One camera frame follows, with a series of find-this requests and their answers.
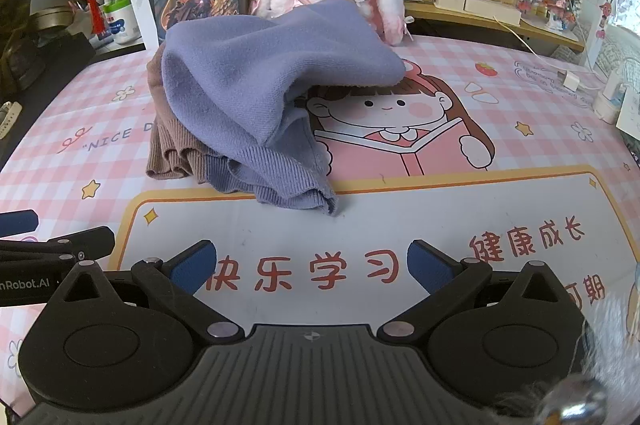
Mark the white charger plug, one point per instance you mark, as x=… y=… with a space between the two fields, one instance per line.
x=570 y=81

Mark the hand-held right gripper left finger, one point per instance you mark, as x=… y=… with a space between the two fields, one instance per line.
x=192 y=267

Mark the silver metal button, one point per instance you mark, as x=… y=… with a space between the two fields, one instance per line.
x=575 y=400

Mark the round metal tin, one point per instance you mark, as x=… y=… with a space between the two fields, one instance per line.
x=52 y=19

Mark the pink cartoon desk mat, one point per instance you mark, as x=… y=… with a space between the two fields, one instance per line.
x=525 y=155

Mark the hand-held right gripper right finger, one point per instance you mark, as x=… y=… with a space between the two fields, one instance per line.
x=432 y=267

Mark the purple and brown sweater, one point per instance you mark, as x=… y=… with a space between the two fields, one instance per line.
x=240 y=80

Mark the dark cloth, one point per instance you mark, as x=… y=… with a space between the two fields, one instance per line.
x=30 y=55

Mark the small white device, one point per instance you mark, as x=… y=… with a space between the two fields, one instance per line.
x=610 y=100

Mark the wooden shelf board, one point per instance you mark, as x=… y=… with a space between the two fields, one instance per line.
x=440 y=13

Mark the red tassel ornament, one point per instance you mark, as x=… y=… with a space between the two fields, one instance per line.
x=95 y=12

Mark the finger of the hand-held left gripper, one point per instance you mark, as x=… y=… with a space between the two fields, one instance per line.
x=20 y=223
x=85 y=240

